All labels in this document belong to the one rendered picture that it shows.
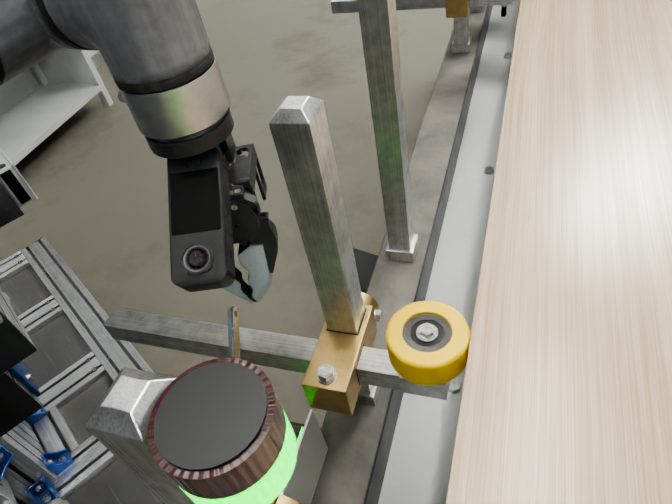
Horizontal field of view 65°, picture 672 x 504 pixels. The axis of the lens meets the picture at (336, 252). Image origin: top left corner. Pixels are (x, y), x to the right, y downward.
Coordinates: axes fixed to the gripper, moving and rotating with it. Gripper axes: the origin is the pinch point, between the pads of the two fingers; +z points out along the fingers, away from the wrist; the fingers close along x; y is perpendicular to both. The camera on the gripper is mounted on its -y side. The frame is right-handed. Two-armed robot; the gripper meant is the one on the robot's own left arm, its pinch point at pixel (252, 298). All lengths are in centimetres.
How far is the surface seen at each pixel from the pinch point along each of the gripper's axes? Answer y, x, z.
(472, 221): 39, -33, 30
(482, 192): 47, -37, 30
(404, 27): 285, -52, 92
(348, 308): -1.0, -9.7, 2.8
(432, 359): -9.3, -17.0, 1.7
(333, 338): -1.2, -7.3, 7.3
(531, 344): -8.8, -26.2, 2.3
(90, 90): 246, 131, 79
